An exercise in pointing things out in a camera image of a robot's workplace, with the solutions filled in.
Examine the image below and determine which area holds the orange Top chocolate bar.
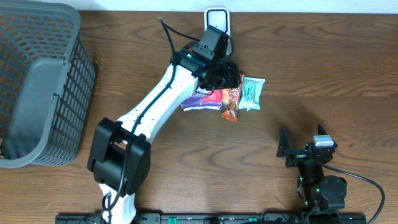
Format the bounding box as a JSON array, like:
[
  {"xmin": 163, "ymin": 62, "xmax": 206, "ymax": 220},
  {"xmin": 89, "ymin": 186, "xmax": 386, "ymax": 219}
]
[{"xmin": 221, "ymin": 74, "xmax": 244, "ymax": 123}]

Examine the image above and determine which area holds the red purple floral packet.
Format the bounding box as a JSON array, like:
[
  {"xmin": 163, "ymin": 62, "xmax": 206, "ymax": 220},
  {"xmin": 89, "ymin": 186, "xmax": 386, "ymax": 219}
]
[{"xmin": 181, "ymin": 89, "xmax": 223, "ymax": 111}]

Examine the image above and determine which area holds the teal snack packet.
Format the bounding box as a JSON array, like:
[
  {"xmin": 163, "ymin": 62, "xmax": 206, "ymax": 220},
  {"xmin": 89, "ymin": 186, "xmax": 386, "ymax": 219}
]
[{"xmin": 239, "ymin": 77, "xmax": 266, "ymax": 111}]

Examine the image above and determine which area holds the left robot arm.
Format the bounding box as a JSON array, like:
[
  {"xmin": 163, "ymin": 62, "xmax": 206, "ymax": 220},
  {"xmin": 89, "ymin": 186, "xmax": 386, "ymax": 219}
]
[{"xmin": 87, "ymin": 49, "xmax": 240, "ymax": 223}]

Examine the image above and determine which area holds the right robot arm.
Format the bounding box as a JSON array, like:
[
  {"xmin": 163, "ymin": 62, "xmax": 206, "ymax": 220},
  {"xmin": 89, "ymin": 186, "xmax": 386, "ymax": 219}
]
[{"xmin": 276, "ymin": 125, "xmax": 347, "ymax": 212}]

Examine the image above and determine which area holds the grey plastic basket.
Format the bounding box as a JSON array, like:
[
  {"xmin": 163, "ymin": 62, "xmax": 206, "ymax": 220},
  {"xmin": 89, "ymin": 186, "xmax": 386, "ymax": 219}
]
[{"xmin": 1, "ymin": 1, "xmax": 96, "ymax": 169}]

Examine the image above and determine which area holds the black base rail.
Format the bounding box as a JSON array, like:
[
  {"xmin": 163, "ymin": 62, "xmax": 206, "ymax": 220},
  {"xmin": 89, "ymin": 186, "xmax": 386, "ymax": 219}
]
[{"xmin": 55, "ymin": 213, "xmax": 367, "ymax": 224}]

